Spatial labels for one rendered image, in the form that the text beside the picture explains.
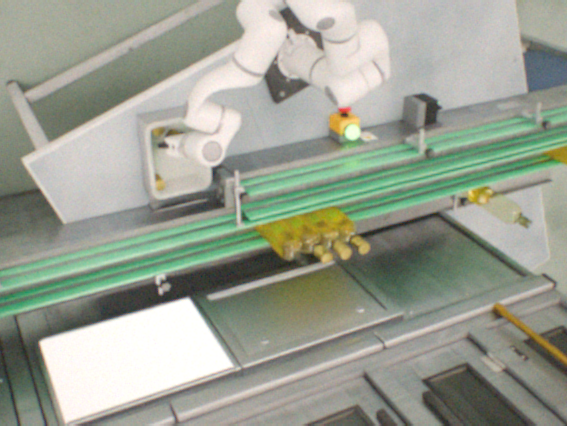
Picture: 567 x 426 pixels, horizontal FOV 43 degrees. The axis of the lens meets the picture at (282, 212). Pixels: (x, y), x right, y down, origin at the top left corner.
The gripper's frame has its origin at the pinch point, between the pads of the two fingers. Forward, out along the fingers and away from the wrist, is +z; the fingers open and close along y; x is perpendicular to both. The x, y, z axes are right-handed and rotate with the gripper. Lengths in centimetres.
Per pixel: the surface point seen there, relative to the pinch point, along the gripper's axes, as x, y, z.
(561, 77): -8, 159, 18
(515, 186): -40, 121, 3
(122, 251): -25.1, -21.3, -7.0
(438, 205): -39, 87, 3
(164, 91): 13.0, -0.5, 2.2
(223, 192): -16.8, 10.2, -2.6
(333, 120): -4, 51, 3
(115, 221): -19.9, -19.4, 5.2
